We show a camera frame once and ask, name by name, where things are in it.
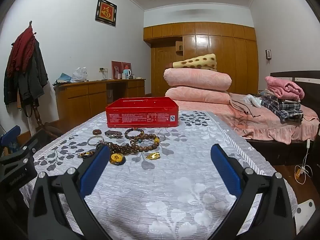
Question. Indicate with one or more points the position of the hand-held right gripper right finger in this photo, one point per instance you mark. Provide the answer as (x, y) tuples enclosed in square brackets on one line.
[(225, 172)]

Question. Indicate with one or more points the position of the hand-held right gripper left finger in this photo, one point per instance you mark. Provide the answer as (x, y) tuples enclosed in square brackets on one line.
[(95, 172)]

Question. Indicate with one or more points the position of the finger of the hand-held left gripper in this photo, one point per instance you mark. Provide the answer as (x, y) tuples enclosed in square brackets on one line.
[(11, 133), (32, 142)]

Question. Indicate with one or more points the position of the round amber pendant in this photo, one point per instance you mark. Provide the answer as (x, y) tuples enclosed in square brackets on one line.
[(117, 159)]

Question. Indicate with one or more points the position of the silver bangle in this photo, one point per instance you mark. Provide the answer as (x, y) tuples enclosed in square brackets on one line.
[(90, 140)]

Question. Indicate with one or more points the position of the metal link watch band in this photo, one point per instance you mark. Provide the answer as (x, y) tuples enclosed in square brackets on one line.
[(112, 133)]

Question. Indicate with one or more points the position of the gold pendant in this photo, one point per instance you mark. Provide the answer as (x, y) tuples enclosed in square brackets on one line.
[(153, 155)]

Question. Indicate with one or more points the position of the red plastic storage bin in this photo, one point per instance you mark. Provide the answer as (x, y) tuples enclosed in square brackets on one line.
[(142, 118)]

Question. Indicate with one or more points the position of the wooden coat rack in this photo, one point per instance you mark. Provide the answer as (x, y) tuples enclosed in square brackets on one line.
[(38, 116)]

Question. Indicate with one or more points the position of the dark green coat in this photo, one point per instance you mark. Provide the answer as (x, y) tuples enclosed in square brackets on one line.
[(30, 80)]

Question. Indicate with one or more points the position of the pile of folded clothes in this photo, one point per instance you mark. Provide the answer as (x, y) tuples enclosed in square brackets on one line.
[(262, 127)]

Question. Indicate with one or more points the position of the wooden sideboard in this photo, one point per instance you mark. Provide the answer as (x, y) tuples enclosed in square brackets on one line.
[(80, 95)]

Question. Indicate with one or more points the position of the grey leaf-print tablecloth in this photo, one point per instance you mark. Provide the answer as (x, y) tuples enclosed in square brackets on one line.
[(160, 192)]

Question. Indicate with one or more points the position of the brown cloth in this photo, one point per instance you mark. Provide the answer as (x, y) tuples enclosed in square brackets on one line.
[(243, 105)]

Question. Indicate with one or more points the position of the white plastic bag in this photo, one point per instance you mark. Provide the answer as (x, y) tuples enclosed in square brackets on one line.
[(79, 75)]

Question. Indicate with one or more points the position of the folded pink quilt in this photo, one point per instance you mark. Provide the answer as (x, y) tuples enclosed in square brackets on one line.
[(195, 95), (197, 78)]

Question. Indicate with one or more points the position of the stack of plaid clothes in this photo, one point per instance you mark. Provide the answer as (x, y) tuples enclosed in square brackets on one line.
[(282, 108)]

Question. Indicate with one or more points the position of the red scarf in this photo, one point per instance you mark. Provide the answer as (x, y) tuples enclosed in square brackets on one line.
[(21, 47)]

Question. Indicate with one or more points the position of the white electric kettle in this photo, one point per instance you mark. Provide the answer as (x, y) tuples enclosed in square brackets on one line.
[(127, 74)]

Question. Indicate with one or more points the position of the folded pink blanket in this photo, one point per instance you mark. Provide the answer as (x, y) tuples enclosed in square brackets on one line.
[(283, 87)]

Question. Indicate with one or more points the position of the yellow spotted blanket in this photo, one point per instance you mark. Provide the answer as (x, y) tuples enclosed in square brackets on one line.
[(197, 61)]

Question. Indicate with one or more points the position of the wooden wardrobe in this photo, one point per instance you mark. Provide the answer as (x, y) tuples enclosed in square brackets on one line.
[(215, 55)]

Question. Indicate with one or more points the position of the dark wooden headboard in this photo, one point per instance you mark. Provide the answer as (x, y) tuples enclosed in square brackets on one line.
[(310, 85)]

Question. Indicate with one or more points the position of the framed red calligraphy picture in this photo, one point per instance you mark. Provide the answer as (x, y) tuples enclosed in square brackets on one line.
[(106, 12)]

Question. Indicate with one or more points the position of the wall socket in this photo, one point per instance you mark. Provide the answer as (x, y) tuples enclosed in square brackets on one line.
[(103, 70)]

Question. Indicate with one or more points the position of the red photo frame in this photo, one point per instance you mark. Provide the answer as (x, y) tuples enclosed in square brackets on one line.
[(116, 70)]

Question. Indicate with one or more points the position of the small wall device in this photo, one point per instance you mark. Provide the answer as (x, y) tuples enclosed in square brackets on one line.
[(268, 54)]

